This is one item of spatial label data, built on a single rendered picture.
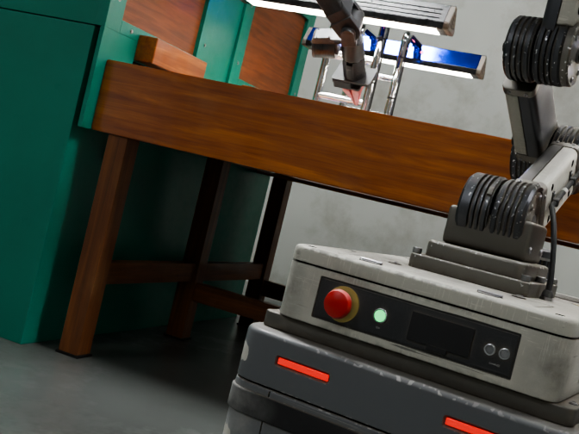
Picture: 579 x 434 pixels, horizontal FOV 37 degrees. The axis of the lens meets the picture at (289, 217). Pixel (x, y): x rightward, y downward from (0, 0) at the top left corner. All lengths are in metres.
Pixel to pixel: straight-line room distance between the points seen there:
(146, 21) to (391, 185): 0.89
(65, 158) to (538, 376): 1.46
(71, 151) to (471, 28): 2.56
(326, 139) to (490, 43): 2.42
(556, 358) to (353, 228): 3.32
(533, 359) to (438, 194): 0.82
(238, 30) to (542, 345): 1.99
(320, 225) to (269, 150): 2.47
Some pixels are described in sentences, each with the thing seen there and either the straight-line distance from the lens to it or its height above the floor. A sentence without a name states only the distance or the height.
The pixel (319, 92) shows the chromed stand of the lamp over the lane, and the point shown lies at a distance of 2.54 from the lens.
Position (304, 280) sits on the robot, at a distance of 1.27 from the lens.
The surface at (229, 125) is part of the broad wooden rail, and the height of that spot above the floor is 0.67.
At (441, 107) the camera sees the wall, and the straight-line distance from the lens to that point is 4.33.
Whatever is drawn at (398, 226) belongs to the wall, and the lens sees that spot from 4.32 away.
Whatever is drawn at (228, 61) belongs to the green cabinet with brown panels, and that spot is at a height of 0.91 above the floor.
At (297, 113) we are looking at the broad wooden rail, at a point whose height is 0.73.
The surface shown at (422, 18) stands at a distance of 2.31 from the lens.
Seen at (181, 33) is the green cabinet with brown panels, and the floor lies 0.92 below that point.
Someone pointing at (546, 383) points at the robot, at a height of 0.39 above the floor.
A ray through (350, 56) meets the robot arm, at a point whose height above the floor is 0.90.
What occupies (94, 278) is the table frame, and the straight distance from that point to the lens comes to 2.26.
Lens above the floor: 0.55
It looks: 2 degrees down
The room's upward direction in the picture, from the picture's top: 14 degrees clockwise
